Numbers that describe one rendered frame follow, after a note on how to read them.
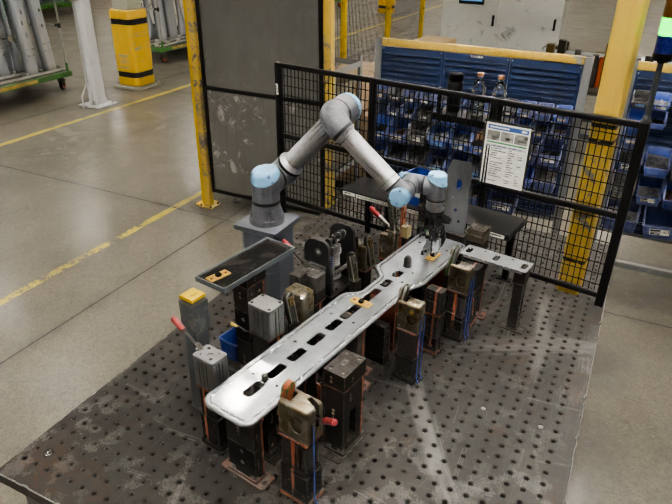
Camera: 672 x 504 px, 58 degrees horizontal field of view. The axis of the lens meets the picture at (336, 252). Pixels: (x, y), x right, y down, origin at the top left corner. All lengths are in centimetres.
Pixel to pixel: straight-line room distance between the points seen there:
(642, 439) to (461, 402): 138
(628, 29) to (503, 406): 149
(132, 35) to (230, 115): 484
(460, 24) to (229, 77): 482
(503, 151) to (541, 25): 612
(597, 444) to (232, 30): 367
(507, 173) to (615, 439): 143
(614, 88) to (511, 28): 633
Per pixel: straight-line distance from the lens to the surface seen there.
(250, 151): 508
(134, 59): 983
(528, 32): 898
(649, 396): 377
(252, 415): 179
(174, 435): 220
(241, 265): 216
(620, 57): 272
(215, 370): 190
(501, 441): 221
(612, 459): 332
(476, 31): 913
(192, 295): 202
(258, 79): 487
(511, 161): 290
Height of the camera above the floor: 221
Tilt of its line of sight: 28 degrees down
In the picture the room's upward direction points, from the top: 1 degrees clockwise
